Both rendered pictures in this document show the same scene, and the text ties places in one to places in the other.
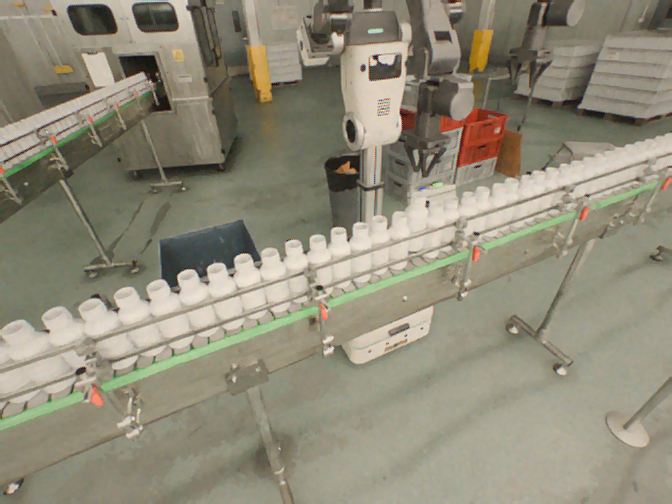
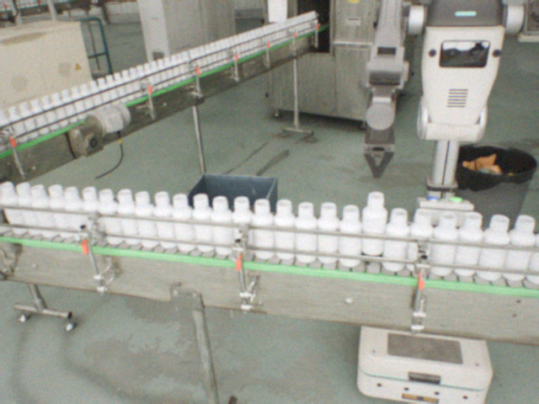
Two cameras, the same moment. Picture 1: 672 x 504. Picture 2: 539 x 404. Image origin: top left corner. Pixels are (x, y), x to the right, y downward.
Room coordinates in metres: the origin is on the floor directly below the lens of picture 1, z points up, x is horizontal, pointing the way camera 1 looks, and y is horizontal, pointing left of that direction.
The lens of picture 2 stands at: (-0.18, -0.64, 1.76)
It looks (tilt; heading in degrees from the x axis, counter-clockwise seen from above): 30 degrees down; 39
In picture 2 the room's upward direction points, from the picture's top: 4 degrees counter-clockwise
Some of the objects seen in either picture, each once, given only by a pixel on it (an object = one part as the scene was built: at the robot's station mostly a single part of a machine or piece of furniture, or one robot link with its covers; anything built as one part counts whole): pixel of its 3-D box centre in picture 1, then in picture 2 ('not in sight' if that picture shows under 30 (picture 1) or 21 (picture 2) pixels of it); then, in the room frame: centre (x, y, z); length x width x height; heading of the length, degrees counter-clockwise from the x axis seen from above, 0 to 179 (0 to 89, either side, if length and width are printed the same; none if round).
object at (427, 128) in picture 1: (427, 125); (380, 128); (0.76, -0.22, 1.38); 0.10 x 0.07 x 0.07; 24
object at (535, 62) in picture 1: (531, 69); not in sight; (1.07, -0.60, 1.44); 0.07 x 0.07 x 0.09; 24
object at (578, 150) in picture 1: (579, 162); not in sight; (3.29, -2.64, 0.21); 0.61 x 0.47 x 0.41; 167
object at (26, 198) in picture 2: not in sight; (30, 209); (0.34, 0.73, 1.08); 0.06 x 0.06 x 0.17
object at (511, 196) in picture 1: (505, 204); (519, 247); (0.90, -0.54, 1.08); 0.06 x 0.06 x 0.17
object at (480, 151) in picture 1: (467, 146); not in sight; (3.57, -1.51, 0.33); 0.61 x 0.41 x 0.22; 117
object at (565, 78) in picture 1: (564, 71); not in sight; (7.07, -4.61, 0.50); 1.23 x 1.05 x 1.00; 112
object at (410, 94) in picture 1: (429, 90); not in sight; (3.20, -0.91, 1.00); 0.61 x 0.41 x 0.22; 121
